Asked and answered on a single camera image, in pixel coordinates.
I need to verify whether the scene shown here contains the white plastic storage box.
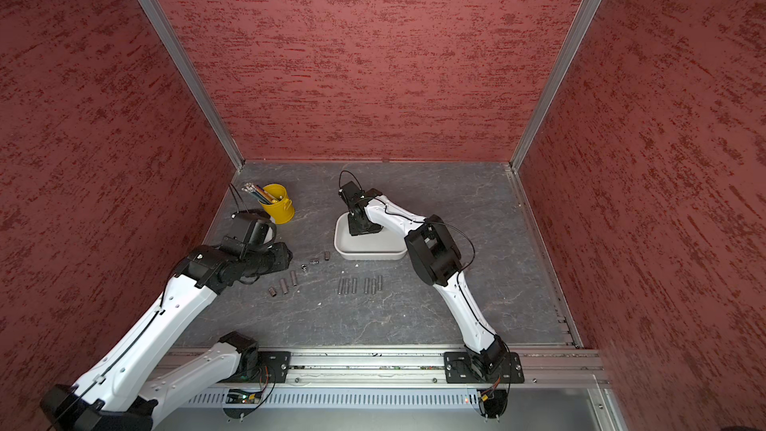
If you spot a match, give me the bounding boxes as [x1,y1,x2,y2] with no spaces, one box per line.
[333,213,407,261]

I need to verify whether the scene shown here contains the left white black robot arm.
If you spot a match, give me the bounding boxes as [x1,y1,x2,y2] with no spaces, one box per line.
[40,243,292,430]

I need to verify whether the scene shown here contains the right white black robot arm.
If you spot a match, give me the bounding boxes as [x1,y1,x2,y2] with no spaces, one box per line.
[338,182,509,380]

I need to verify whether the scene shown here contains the yellow pencil cup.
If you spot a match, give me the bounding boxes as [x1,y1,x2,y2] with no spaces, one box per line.
[263,184,295,225]

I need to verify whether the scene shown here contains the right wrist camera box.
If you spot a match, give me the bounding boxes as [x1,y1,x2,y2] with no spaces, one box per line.
[338,181,365,214]

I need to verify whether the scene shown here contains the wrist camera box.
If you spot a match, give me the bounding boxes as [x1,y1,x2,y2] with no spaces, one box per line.
[219,212,277,259]
[338,181,365,214]

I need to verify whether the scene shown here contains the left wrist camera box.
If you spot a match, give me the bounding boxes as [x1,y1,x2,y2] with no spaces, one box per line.
[219,212,277,259]

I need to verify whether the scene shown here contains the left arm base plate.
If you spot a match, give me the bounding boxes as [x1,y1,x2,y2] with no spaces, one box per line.
[235,350,292,384]

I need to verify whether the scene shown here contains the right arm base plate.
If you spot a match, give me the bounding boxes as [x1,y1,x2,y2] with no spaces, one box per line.
[443,351,525,384]

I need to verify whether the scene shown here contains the left aluminium corner post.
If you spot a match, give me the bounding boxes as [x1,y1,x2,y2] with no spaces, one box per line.
[138,0,245,172]

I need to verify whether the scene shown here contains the aluminium corner post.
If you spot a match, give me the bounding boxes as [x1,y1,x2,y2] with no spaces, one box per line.
[510,0,602,175]
[138,0,245,172]

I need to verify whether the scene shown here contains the aluminium front rail frame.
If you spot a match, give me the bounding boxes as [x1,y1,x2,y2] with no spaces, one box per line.
[151,346,626,430]

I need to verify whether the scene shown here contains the right aluminium corner post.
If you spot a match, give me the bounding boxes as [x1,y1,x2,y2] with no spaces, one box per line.
[510,0,602,175]

